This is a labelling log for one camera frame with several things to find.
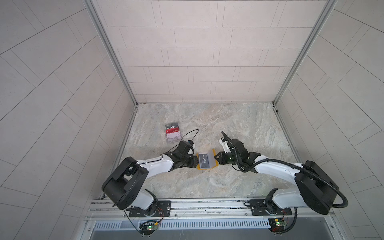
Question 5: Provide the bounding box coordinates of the aluminium mounting rail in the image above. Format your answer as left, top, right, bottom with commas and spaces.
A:
85, 196, 335, 221

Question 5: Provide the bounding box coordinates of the clear acrylic card stand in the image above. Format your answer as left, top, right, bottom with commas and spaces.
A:
165, 122, 182, 143

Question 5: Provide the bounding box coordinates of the white ventilation grille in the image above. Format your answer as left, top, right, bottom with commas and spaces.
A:
94, 219, 271, 231

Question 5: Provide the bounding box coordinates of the left green circuit board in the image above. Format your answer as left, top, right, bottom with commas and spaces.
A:
139, 221, 160, 236

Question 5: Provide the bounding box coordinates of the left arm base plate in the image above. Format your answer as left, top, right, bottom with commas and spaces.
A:
129, 200, 172, 218

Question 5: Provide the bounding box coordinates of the right green circuit board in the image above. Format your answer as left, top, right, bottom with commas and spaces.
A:
268, 218, 287, 233

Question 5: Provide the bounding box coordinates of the black VIP card in stand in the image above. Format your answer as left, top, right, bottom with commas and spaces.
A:
165, 122, 179, 130

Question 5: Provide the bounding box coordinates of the right black corrugated cable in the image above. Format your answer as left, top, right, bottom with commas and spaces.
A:
221, 130, 349, 235

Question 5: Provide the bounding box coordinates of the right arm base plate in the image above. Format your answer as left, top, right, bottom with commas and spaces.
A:
244, 200, 292, 216

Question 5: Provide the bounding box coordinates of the white VIP card in stand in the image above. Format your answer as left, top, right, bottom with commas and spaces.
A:
166, 132, 182, 143

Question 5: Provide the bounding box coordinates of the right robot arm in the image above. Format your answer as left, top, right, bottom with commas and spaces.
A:
215, 136, 348, 215

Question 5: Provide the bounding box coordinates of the red card in stand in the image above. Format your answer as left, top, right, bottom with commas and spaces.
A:
166, 128, 180, 134

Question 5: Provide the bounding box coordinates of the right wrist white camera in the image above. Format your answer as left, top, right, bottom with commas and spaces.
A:
219, 138, 231, 154

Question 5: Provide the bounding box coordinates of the left thin black cable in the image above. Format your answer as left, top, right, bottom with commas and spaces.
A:
166, 128, 200, 154

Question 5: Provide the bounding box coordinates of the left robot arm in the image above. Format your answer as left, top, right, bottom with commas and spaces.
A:
102, 140, 199, 216

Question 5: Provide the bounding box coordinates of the green circuit board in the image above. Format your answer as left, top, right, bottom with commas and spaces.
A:
268, 218, 287, 233
139, 221, 160, 236

